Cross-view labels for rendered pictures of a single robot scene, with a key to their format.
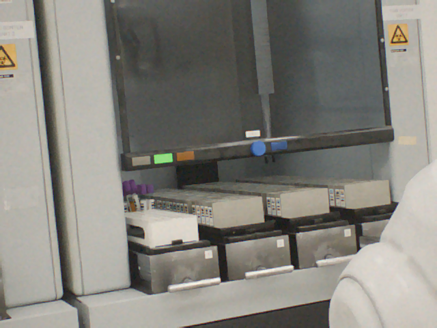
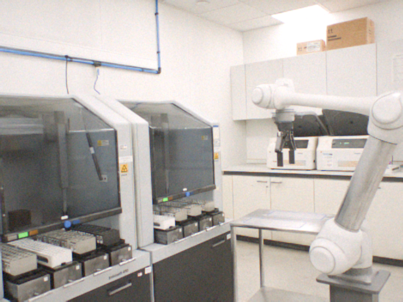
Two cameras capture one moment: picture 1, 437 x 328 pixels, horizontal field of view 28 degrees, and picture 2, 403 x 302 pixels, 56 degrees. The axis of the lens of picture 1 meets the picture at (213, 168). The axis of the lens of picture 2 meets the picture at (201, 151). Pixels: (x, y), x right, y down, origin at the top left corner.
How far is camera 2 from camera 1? 1.12 m
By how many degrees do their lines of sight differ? 30
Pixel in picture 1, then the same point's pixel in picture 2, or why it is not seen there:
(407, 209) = (332, 232)
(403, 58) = (217, 163)
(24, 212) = (128, 220)
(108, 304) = (157, 249)
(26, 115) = (129, 187)
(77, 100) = (143, 181)
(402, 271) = (334, 245)
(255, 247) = (191, 226)
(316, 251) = (203, 226)
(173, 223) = (169, 220)
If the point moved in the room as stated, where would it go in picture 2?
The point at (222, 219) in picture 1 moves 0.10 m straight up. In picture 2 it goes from (177, 217) to (177, 201)
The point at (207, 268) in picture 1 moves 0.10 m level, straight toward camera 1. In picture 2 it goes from (180, 234) to (188, 238)
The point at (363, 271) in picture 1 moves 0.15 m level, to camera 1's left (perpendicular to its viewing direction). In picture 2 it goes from (325, 245) to (297, 253)
